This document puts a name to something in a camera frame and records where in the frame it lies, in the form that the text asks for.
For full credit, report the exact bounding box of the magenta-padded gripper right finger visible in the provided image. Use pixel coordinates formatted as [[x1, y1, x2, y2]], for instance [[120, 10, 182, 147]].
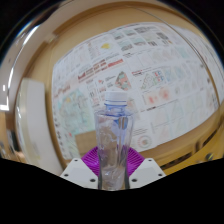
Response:
[[125, 147, 167, 190]]

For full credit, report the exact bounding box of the clear white-capped water bottle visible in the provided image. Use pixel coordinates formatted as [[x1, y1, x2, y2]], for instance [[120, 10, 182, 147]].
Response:
[[93, 90, 134, 191]]

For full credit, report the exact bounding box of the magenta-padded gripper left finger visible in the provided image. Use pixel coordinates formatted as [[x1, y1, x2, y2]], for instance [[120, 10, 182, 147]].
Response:
[[60, 146, 100, 190]]

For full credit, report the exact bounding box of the large printed wall poster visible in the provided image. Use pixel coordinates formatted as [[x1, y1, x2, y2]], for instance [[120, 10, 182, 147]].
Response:
[[51, 21, 224, 161]]

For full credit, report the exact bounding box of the wooden slatted bench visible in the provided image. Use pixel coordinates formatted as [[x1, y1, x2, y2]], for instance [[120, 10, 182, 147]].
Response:
[[159, 132, 224, 168]]

